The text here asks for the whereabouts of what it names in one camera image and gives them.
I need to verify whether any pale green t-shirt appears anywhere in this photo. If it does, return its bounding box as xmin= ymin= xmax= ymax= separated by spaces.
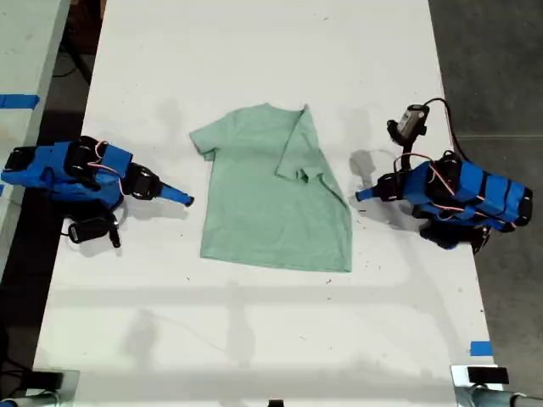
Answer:
xmin=188 ymin=102 xmax=354 ymax=274

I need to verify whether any long blue tape strip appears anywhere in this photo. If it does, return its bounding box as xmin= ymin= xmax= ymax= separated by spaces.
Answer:
xmin=0 ymin=93 xmax=41 ymax=110

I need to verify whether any white side table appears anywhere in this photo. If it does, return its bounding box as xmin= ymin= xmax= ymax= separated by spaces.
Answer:
xmin=0 ymin=0 xmax=72 ymax=272

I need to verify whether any short blue tape strip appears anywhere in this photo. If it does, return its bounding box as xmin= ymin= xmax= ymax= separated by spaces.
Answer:
xmin=469 ymin=340 xmax=495 ymax=358

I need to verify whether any small black box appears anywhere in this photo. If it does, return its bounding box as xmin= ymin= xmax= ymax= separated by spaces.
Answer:
xmin=31 ymin=371 xmax=64 ymax=389
xmin=466 ymin=366 xmax=510 ymax=386

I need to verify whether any grey metal pipe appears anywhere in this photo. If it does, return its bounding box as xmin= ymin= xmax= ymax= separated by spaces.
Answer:
xmin=456 ymin=386 xmax=543 ymax=407
xmin=0 ymin=392 xmax=61 ymax=407

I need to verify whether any black camera box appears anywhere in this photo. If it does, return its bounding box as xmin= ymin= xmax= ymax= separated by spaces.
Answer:
xmin=67 ymin=216 xmax=115 ymax=246
xmin=386 ymin=104 xmax=431 ymax=143

